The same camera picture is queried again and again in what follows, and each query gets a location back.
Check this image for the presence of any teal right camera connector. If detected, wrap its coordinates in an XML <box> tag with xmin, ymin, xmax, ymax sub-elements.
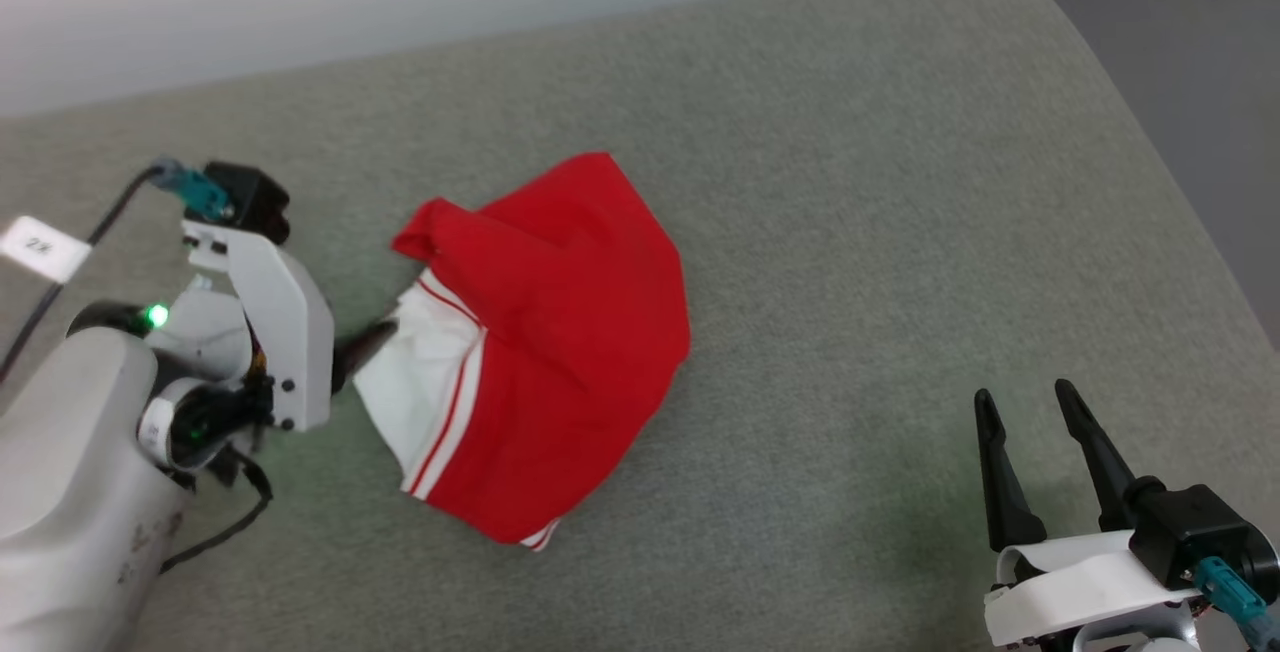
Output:
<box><xmin>1195</xmin><ymin>557</ymin><xmax>1280</xmax><ymax>649</ymax></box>

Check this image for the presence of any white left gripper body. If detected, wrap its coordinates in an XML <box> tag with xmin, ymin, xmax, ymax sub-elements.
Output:
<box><xmin>183</xmin><ymin>217</ymin><xmax>336</xmax><ymax>433</ymax></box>

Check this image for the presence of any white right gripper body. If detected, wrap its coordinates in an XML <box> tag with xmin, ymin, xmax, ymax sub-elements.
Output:
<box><xmin>983</xmin><ymin>529</ymin><xmax>1216</xmax><ymax>652</ymax></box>

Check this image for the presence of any red and white basketball jersey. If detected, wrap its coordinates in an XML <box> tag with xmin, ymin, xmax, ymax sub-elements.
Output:
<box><xmin>352</xmin><ymin>151</ymin><xmax>693</xmax><ymax>553</ymax></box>

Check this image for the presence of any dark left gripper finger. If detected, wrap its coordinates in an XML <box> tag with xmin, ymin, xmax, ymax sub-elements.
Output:
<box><xmin>333</xmin><ymin>320</ymin><xmax>401</xmax><ymax>395</ymax></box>

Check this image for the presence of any teal camera connector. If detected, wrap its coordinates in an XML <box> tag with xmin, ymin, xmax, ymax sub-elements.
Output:
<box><xmin>1195</xmin><ymin>557</ymin><xmax>1280</xmax><ymax>649</ymax></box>
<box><xmin>150</xmin><ymin>159</ymin><xmax>237</xmax><ymax>224</ymax></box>

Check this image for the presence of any thin black cable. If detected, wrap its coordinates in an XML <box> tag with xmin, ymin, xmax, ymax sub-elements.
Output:
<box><xmin>0</xmin><ymin>164</ymin><xmax>166</xmax><ymax>383</ymax></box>

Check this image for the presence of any white cable label tag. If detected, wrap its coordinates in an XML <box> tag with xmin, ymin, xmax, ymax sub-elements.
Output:
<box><xmin>0</xmin><ymin>215</ymin><xmax>93</xmax><ymax>285</ymax></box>

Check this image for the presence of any teal left camera connector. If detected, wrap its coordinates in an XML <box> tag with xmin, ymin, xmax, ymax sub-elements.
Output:
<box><xmin>150</xmin><ymin>159</ymin><xmax>237</xmax><ymax>224</ymax></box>

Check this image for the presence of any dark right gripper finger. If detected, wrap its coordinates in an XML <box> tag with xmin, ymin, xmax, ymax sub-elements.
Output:
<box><xmin>974</xmin><ymin>388</ymin><xmax>1048</xmax><ymax>553</ymax></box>
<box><xmin>1054</xmin><ymin>379</ymin><xmax>1166</xmax><ymax>533</ymax></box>

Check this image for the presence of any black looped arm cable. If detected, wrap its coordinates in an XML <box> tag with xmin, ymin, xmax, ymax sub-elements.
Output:
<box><xmin>160</xmin><ymin>450</ymin><xmax>274</xmax><ymax>574</ymax></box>

